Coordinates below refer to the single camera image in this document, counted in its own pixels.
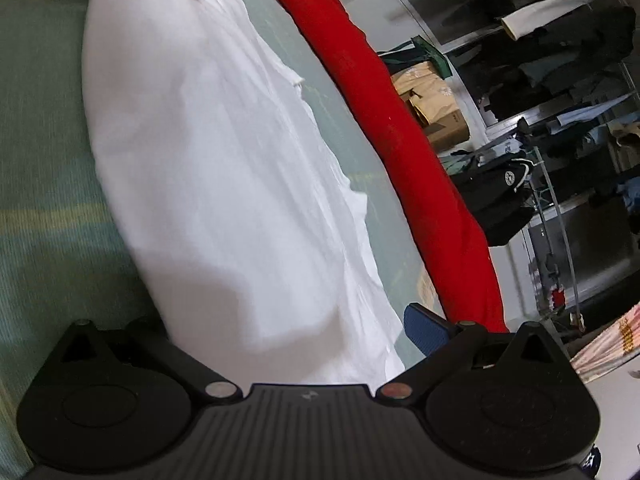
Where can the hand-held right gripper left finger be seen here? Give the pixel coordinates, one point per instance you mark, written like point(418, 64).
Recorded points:
point(150, 340)

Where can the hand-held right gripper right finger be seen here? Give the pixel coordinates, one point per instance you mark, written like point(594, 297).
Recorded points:
point(425, 327)

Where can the white printed t-shirt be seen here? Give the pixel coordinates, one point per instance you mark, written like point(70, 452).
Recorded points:
point(225, 185)

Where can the dark hanging clothes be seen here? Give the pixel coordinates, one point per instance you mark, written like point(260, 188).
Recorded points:
point(565, 70)

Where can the black jacket with badge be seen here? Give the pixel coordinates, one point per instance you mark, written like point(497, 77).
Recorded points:
point(495, 200)

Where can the red quilt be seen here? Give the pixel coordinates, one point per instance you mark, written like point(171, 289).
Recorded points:
point(415, 160)

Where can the metal drying rack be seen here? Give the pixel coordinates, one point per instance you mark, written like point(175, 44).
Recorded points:
point(555, 220)

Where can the cardboard box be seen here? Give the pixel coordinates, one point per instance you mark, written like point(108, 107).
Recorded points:
point(447, 127)

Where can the green trimmed dark garment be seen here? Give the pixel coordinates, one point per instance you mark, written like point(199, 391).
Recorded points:
point(425, 52)

